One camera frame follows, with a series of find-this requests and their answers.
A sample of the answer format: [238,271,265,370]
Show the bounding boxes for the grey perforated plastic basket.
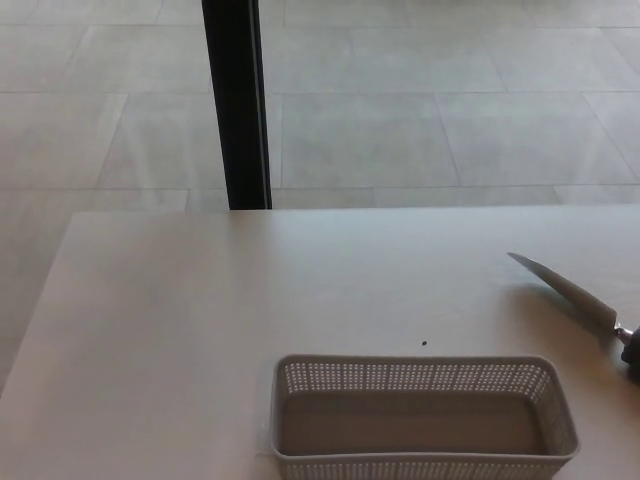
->
[271,353,582,480]

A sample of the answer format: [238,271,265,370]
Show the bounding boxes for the black vertical window post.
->
[200,0,274,211]

